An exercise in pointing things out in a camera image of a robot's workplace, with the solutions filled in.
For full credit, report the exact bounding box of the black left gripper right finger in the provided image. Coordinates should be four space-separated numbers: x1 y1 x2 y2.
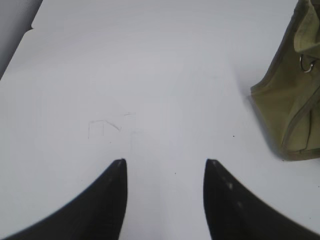
203 159 320 240

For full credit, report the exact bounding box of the olive yellow canvas bag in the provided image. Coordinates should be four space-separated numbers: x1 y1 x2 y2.
250 0 320 161

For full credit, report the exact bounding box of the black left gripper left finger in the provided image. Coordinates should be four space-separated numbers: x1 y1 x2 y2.
9 159 128 240

